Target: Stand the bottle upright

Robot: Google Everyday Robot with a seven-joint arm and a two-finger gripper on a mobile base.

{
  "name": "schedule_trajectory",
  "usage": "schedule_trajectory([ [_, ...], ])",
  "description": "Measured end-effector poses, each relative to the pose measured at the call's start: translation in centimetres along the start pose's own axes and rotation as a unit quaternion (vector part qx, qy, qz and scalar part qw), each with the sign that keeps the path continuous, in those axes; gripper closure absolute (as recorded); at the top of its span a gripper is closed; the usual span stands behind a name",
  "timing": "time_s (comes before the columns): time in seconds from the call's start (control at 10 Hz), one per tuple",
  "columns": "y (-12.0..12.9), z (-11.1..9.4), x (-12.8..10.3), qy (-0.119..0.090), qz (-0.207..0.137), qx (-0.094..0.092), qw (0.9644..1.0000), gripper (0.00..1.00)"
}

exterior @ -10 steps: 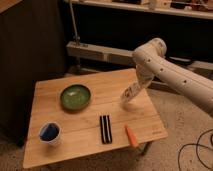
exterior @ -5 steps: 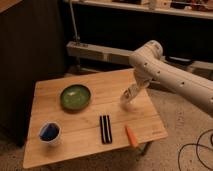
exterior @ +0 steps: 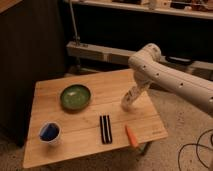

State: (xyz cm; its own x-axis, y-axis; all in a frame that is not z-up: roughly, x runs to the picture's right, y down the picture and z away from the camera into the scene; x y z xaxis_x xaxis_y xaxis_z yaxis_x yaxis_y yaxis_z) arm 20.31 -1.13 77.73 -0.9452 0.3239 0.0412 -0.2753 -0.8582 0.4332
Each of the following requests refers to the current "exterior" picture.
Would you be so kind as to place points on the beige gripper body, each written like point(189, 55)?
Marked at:
point(143, 85)

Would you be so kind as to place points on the white plastic bottle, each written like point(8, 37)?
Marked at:
point(130, 97)

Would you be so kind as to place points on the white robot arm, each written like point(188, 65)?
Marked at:
point(147, 69)

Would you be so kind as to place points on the black striped rectangular block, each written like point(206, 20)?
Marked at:
point(105, 129)

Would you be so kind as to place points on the orange carrot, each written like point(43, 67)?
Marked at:
point(131, 137)

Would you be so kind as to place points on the green ceramic bowl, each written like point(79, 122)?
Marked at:
point(75, 97)

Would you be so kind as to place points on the wooden folding table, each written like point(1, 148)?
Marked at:
point(80, 132)

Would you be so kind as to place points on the metal vertical pole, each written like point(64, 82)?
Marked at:
point(76, 36)

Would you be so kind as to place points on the upper metal shelf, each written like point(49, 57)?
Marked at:
point(143, 8)

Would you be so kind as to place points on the white cup with blue inside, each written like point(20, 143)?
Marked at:
point(50, 133)

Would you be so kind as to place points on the black handle on rail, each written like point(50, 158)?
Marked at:
point(180, 61)

